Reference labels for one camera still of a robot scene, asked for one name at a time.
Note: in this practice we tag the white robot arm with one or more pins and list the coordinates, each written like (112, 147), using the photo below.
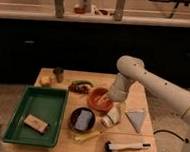
(131, 69)

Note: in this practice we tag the wooden block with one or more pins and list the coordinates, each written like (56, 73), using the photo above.
(36, 123)

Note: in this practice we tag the blue grey sponge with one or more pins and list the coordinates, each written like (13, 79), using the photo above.
(83, 120)

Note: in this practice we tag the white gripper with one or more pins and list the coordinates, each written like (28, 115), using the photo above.
(119, 89)

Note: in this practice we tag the white paper cup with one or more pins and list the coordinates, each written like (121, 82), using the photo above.
(112, 117)

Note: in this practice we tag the green plastic tray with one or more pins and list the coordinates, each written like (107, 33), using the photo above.
(46, 104)

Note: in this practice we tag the white handled brush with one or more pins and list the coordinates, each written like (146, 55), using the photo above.
(112, 147)

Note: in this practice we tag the orange bowl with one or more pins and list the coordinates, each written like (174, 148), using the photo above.
(96, 100)

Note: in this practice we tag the clear plastic fork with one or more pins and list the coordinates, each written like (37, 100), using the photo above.
(103, 99)

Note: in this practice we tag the yellow round fruit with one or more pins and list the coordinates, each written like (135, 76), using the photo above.
(45, 81)

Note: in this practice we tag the small metal cup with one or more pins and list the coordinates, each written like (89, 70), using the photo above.
(58, 73)

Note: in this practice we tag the yellow banana peel toy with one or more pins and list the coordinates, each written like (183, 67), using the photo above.
(82, 138)

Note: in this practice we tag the green chili pepper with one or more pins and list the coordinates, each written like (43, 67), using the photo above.
(78, 82)

